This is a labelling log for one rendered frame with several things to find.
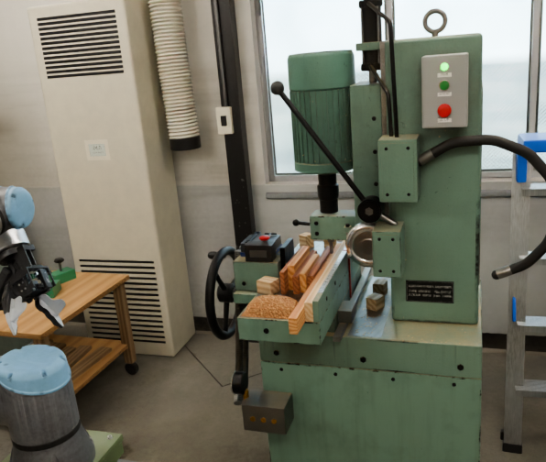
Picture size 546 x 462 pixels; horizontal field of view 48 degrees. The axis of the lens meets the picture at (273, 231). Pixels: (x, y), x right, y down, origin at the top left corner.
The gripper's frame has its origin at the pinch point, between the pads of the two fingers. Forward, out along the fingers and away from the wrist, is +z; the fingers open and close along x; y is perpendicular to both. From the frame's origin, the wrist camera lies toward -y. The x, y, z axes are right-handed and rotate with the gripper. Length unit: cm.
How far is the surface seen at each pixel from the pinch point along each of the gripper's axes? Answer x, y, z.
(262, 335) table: 27, 38, 23
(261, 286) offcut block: 38, 39, 11
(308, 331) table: 27, 49, 28
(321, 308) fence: 28, 55, 25
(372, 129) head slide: 40, 85, -9
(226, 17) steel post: 139, 45, -121
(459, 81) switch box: 28, 108, -4
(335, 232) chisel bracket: 52, 61, 7
